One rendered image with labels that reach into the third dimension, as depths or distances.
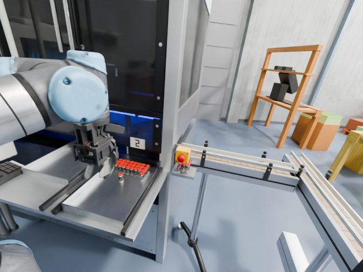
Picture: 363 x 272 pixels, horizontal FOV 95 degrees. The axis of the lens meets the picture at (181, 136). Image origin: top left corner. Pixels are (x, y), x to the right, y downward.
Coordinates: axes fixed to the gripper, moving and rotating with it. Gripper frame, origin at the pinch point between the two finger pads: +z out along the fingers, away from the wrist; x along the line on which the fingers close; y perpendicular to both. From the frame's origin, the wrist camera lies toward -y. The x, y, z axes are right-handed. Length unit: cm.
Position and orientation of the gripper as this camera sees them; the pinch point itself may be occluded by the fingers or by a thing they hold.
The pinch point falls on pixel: (106, 174)
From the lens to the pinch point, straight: 60.2
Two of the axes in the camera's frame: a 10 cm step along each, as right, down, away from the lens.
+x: 9.7, 1.8, -1.6
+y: -2.2, 3.9, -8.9
